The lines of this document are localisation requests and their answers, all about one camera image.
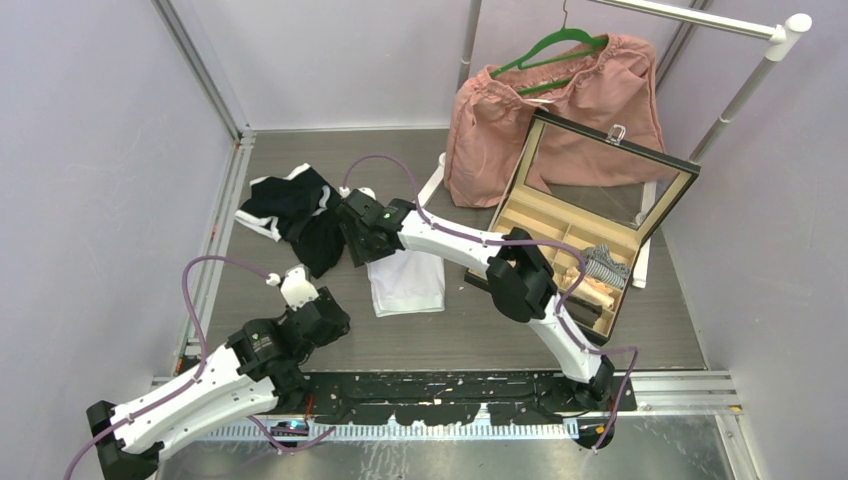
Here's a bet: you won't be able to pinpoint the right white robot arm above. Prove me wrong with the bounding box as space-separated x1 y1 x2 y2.
334 190 614 409

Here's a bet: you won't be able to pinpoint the dark rolled underwear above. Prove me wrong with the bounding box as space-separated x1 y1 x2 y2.
565 296 603 329

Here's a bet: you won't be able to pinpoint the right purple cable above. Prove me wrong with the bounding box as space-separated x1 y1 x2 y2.
341 154 641 452

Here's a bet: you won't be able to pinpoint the green clothes hanger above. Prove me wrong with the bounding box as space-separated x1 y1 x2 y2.
490 0 609 97

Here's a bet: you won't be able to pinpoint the white metal clothes rack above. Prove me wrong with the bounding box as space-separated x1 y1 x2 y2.
409 0 814 290

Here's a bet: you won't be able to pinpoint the grey striped rolled underwear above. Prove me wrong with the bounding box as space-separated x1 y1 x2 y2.
581 244 631 290

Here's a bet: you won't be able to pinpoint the pink hanging shorts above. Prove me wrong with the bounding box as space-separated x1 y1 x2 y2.
444 34 673 208

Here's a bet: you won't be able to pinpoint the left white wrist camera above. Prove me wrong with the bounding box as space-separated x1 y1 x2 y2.
265 264 319 311

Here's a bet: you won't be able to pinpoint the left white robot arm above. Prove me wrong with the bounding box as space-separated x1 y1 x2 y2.
86 287 350 479

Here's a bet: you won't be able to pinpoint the black white-trimmed underwear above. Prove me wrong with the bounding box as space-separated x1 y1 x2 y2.
235 163 345 278

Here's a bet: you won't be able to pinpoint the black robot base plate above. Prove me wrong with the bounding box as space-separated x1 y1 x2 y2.
271 371 636 426

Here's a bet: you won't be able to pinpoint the white black-trimmed underwear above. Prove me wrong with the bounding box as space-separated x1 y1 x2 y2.
366 250 445 317

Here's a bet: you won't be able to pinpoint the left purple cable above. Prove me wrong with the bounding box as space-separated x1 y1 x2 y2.
62 255 337 480

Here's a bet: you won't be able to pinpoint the black compartment storage box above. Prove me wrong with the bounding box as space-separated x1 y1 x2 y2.
488 110 701 345

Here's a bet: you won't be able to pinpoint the purple cable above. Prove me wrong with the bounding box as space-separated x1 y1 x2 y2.
62 255 337 480
341 154 641 452

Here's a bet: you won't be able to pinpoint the beige rolled underwear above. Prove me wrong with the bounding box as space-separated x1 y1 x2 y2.
562 267 615 310

